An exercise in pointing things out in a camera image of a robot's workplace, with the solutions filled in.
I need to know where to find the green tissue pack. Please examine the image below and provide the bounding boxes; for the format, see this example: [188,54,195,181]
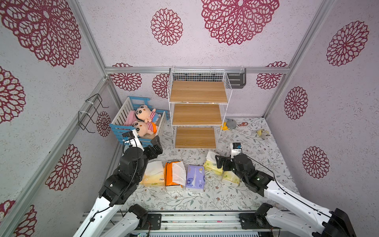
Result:
[203,151,224,176]
[222,171,240,187]

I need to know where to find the yellow tissue pack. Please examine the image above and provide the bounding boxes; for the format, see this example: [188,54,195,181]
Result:
[140,161,165,187]

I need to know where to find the orange tissue pack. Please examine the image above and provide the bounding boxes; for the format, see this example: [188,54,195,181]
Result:
[165,161,187,191]

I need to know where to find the purple tissue pack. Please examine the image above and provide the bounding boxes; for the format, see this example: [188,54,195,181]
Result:
[185,165,206,192]

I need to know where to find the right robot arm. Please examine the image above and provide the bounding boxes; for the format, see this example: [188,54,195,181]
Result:
[216,154,356,237]

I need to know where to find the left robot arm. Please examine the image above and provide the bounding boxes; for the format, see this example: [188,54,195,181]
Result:
[74,132,163,237]

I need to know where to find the plush doll orange shorts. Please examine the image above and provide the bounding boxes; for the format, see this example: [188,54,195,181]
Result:
[132,121,159,137]

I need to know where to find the plush doll blue shorts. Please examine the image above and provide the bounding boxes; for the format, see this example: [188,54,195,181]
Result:
[135,105,161,123]

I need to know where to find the blue white toy crib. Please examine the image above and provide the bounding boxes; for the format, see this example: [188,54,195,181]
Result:
[110,96,169,147]

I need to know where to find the grey yellow plush toy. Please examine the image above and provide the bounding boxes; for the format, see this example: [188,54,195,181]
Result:
[221,119,237,131]

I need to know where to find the small yellow grey plush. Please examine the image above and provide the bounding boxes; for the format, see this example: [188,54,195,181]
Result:
[257,129,271,140]

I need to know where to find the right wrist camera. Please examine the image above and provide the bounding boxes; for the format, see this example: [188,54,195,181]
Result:
[231,142,243,159]

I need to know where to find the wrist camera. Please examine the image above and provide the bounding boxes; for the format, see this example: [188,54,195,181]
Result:
[231,142,243,159]
[122,129,144,151]

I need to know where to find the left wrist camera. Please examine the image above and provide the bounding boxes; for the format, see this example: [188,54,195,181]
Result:
[122,129,144,151]

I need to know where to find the white wire wooden shelf rack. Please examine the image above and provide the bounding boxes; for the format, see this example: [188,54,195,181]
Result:
[167,68,232,149]

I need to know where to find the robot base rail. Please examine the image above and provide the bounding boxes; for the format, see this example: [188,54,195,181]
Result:
[79,210,326,237]

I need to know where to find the black wire wall rack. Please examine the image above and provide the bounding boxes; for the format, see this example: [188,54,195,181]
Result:
[77,93,108,133]

